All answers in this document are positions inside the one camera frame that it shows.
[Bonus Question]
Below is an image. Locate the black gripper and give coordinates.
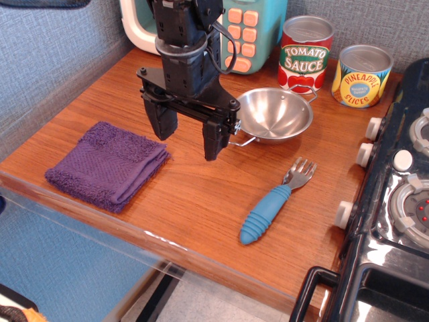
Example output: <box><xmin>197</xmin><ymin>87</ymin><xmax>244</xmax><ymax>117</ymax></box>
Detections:
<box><xmin>137</xmin><ymin>46</ymin><xmax>241</xmax><ymax>161</ymax></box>

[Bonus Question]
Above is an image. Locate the metal bowl with handles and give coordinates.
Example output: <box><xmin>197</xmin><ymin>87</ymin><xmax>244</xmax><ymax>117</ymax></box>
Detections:
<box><xmin>229</xmin><ymin>85</ymin><xmax>318</xmax><ymax>147</ymax></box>

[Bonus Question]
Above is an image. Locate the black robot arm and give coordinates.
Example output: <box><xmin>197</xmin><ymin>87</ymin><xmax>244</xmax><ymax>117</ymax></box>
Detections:
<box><xmin>137</xmin><ymin>1</ymin><xmax>241</xmax><ymax>161</ymax></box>

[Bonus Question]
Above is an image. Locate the purple folded towel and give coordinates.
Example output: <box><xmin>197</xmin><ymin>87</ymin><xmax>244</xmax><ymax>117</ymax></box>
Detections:
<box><xmin>45</xmin><ymin>121</ymin><xmax>170</xmax><ymax>213</ymax></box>

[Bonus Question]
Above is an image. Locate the toy microwave oven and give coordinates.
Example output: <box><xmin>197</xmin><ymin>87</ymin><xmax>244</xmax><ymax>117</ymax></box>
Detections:
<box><xmin>119</xmin><ymin>0</ymin><xmax>288</xmax><ymax>74</ymax></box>

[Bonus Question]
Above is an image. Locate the tomato sauce can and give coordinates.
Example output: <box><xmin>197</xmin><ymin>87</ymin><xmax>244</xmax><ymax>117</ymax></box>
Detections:
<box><xmin>278</xmin><ymin>15</ymin><xmax>334</xmax><ymax>94</ymax></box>

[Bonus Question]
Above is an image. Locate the pineapple slices can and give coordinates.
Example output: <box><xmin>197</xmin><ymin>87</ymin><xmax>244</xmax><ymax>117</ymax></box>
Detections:
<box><xmin>331</xmin><ymin>44</ymin><xmax>393</xmax><ymax>109</ymax></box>

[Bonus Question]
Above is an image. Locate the black toy stove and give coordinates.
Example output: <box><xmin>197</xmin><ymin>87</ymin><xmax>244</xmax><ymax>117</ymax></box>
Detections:
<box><xmin>290</xmin><ymin>58</ymin><xmax>428</xmax><ymax>321</ymax></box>

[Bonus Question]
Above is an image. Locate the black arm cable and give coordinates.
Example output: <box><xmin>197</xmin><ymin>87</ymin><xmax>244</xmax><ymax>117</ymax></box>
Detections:
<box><xmin>206</xmin><ymin>21</ymin><xmax>238</xmax><ymax>75</ymax></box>

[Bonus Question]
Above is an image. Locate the blue handled metal fork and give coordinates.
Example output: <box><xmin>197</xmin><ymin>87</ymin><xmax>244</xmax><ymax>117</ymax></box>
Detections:
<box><xmin>239</xmin><ymin>157</ymin><xmax>317</xmax><ymax>245</ymax></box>

